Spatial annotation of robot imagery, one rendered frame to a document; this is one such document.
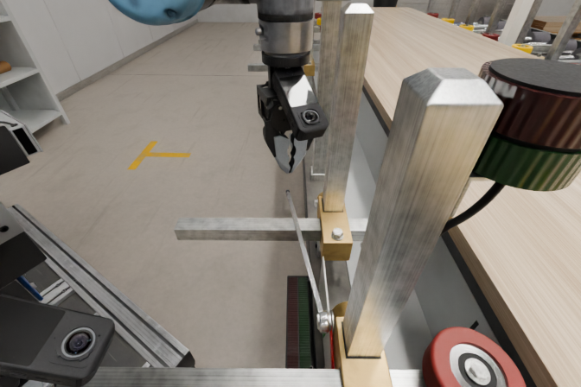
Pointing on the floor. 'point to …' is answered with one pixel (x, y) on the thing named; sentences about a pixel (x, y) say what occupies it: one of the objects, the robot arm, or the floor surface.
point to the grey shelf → (24, 78)
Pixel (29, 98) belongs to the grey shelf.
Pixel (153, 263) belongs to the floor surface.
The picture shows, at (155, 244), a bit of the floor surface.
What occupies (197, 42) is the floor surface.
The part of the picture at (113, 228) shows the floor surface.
